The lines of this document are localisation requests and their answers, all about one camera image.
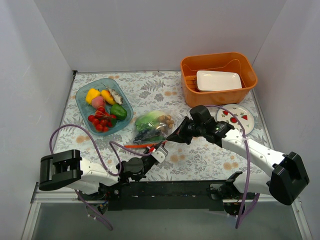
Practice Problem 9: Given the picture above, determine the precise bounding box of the brown fake nuts cluster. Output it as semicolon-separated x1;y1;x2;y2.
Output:
157;114;175;134

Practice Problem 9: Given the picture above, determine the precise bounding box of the clear zip top bag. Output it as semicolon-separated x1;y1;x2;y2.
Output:
125;109;177;149

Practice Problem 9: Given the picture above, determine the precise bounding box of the dark fake blueberries bunch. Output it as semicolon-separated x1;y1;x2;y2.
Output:
133;129;165;144

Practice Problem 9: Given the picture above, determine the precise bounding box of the green fake lettuce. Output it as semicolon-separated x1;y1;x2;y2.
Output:
134;110;165;131

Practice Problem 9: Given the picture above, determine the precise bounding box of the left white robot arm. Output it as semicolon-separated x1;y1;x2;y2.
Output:
39;149;166;200

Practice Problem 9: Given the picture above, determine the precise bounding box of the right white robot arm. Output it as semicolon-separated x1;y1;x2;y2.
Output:
166;105;310;206

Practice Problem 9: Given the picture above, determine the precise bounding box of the red fake cherries bunch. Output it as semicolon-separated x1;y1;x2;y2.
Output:
87;106;117;133

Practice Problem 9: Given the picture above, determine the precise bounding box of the green fake bell pepper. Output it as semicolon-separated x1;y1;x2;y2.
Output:
110;103;128;121

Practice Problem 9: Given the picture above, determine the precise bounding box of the grey fake oyster shell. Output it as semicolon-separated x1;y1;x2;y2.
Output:
106;87;124;105

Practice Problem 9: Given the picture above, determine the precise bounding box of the pink fake peach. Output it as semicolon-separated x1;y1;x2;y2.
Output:
91;96;106;109

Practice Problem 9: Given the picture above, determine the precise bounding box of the yellow orange fake fruit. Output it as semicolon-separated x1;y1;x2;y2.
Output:
101;89;116;106

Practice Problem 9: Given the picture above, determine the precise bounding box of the yellow fake pepper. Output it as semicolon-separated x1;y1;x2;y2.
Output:
85;88;101;105

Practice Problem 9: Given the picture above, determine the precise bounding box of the round strawberry pattern plate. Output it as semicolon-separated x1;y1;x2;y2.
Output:
216;104;255;136

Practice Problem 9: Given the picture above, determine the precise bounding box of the white rectangular plate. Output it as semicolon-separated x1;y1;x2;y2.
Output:
196;70;242;92

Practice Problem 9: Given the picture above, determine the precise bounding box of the orange plastic basket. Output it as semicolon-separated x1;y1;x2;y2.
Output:
180;52;258;107

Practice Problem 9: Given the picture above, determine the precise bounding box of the blue transparent tray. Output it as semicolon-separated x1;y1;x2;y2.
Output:
75;78;134;137

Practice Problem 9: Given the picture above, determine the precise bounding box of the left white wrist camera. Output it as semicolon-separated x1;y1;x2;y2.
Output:
151;145;168;163

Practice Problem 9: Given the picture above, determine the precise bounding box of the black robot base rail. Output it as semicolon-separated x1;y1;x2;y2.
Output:
77;180;261;216

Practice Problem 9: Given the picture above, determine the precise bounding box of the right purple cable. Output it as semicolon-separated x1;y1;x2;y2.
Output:
206;104;261;230

